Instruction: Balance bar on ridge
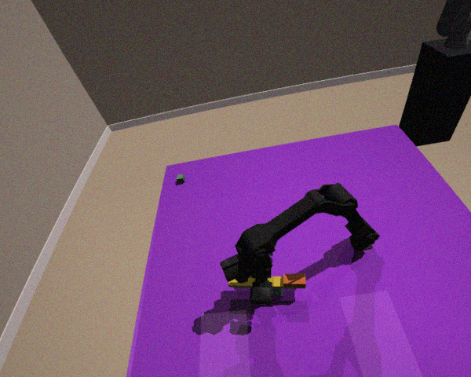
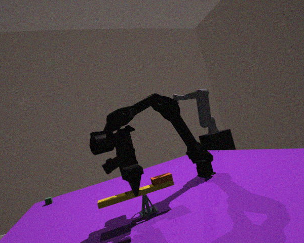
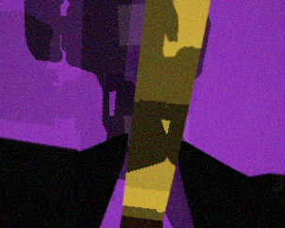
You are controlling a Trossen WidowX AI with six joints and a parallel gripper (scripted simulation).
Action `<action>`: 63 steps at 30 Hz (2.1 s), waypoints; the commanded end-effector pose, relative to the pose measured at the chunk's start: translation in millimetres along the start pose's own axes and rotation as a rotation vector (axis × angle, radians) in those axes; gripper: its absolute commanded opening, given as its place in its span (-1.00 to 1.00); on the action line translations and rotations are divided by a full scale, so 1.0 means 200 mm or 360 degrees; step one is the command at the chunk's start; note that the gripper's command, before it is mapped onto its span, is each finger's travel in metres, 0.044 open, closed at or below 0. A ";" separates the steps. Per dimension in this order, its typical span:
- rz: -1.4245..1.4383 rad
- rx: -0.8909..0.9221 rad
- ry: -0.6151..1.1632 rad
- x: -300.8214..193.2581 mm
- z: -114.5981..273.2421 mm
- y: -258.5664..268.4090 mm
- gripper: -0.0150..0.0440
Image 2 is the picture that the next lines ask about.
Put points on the yellow bar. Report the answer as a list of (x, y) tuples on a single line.
[(157, 183)]

